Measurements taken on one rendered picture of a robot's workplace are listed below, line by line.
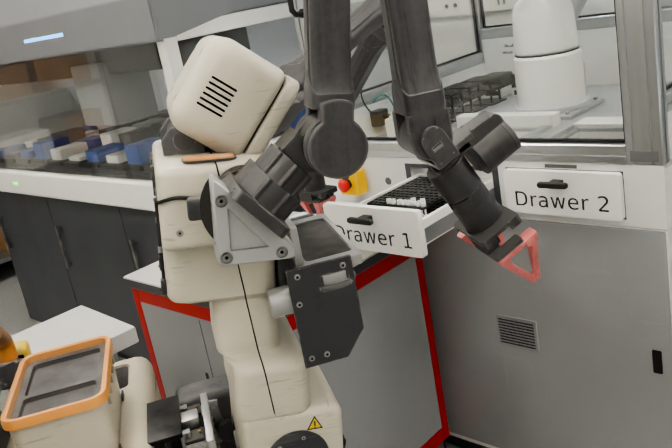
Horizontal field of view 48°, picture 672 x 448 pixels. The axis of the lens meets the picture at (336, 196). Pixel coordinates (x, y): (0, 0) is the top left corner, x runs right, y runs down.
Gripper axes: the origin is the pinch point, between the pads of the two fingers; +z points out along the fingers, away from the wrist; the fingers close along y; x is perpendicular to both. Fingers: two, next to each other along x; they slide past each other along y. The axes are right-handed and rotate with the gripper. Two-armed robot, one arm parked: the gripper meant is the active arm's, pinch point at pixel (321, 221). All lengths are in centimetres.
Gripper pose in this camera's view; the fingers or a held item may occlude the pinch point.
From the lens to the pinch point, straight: 195.6
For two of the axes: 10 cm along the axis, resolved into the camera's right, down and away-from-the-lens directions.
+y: -7.0, -0.8, 7.1
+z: 1.8, 9.4, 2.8
